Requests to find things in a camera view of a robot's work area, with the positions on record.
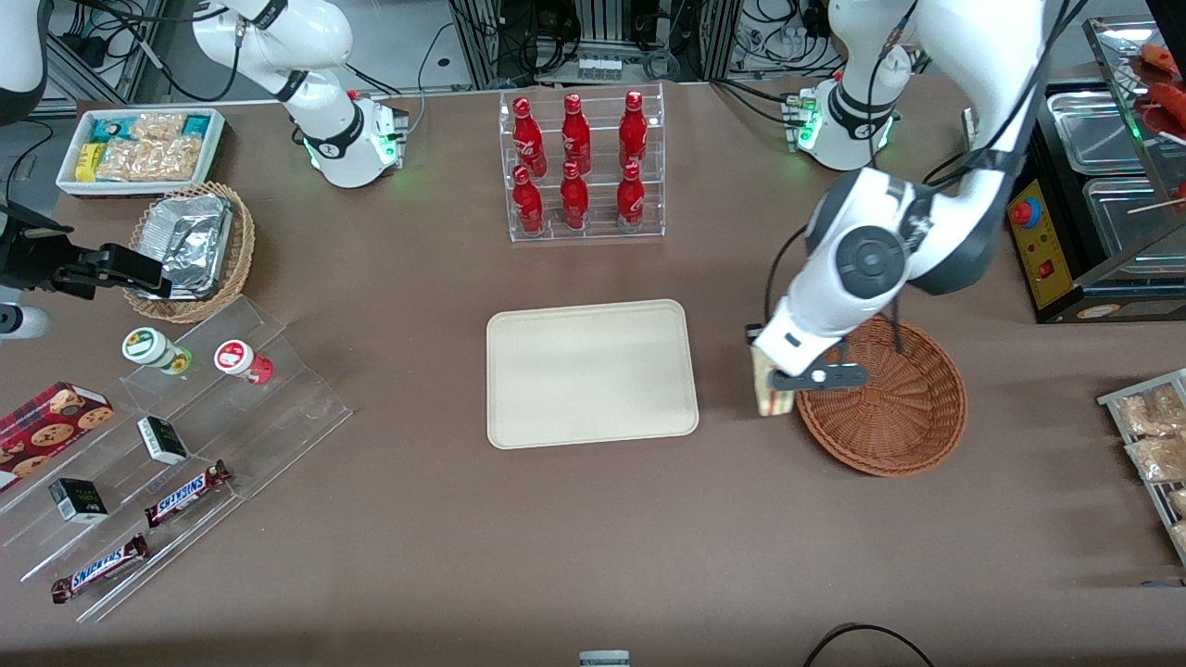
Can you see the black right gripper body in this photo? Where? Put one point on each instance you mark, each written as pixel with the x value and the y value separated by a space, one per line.
pixel 30 257

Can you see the triangular sandwich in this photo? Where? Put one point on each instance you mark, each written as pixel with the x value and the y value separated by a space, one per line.
pixel 774 400

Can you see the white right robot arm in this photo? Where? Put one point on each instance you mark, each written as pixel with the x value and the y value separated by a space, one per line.
pixel 334 139

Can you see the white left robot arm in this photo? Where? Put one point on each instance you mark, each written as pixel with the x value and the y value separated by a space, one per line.
pixel 871 259

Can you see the light wicker basket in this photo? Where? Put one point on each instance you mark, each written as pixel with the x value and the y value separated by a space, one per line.
pixel 243 241

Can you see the round brown wicker basket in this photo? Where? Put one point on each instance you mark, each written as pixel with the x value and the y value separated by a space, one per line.
pixel 889 426

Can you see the beige plastic serving tray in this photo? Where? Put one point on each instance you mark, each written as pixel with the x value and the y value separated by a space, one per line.
pixel 593 375

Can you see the tray of wrapped pastries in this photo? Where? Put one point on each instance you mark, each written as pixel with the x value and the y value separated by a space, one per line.
pixel 1116 396

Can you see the aluminium foil container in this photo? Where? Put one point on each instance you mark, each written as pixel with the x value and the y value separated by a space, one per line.
pixel 190 236

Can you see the green lid cup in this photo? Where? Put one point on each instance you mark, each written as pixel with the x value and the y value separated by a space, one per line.
pixel 148 346

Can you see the yellow snack packet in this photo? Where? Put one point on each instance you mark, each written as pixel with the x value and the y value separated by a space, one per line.
pixel 88 162

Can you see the large clear cracker bag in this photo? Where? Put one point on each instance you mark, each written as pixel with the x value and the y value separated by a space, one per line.
pixel 153 159

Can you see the red lid cup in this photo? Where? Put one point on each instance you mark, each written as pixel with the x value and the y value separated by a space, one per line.
pixel 236 358

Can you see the teal snack packet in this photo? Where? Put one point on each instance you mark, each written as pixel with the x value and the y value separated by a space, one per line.
pixel 111 130

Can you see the small clear cracker bag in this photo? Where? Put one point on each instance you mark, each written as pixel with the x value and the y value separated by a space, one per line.
pixel 159 125

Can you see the white rectangular snack bin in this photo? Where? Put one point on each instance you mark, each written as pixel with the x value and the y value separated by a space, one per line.
pixel 218 139

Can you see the red cookie box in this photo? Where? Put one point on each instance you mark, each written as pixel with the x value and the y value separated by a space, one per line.
pixel 46 431

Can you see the small black box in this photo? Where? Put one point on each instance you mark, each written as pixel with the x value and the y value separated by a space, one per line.
pixel 79 500
pixel 162 440

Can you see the red cola bottle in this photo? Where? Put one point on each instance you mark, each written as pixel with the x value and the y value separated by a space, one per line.
pixel 528 139
pixel 575 139
pixel 631 204
pixel 574 204
pixel 633 134
pixel 528 208

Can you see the clear acrylic stepped stand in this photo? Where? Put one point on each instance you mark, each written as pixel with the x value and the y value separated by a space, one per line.
pixel 278 408

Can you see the Snickers chocolate bar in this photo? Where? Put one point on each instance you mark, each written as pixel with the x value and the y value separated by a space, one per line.
pixel 97 568
pixel 185 494

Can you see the clear acrylic bottle rack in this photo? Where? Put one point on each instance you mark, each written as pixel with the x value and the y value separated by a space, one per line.
pixel 598 130

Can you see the black hot food display case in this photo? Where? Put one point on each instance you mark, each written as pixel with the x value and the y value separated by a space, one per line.
pixel 1056 250

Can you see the white power strip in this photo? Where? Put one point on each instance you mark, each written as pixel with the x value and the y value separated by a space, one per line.
pixel 599 68

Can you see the small grey device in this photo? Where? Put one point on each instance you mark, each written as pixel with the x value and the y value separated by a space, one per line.
pixel 604 659

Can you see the clear bagged pastry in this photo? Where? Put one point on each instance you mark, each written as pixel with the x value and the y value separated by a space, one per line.
pixel 1158 459
pixel 1154 412

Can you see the aluminium frame rack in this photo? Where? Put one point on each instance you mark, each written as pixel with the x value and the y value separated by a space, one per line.
pixel 593 28

